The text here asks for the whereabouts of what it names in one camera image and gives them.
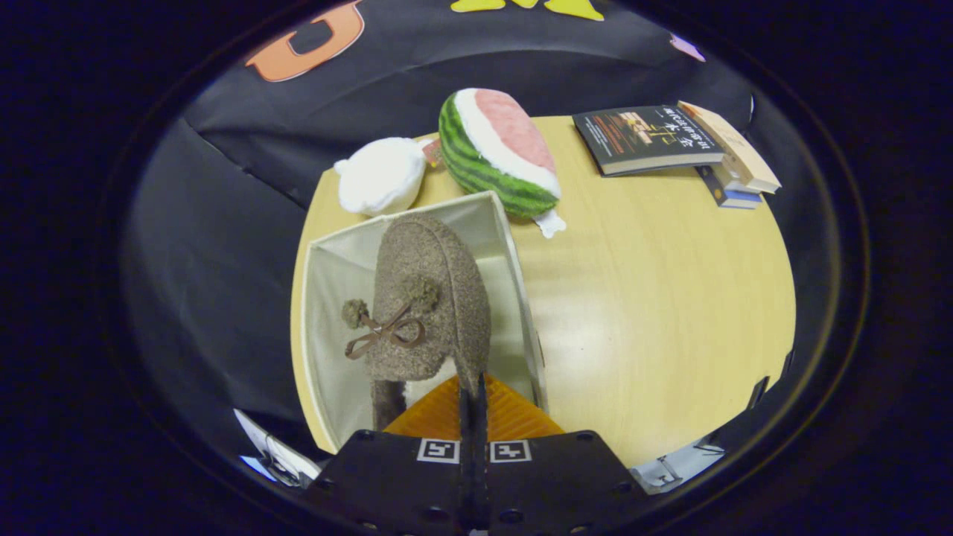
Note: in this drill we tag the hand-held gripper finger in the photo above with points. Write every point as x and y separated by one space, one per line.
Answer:
482 447
467 447

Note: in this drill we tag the cream fabric storage box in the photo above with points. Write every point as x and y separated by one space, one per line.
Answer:
327 357

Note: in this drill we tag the brown fuzzy shoe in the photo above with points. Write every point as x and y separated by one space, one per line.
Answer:
424 268

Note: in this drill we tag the watermelon slice plush toy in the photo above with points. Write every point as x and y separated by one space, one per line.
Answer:
476 167

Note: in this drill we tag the white plush toy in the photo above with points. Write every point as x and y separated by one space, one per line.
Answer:
380 179

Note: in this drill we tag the black cover book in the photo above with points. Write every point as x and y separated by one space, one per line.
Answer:
640 138

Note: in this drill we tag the blue cover book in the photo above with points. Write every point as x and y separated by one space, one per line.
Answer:
733 199

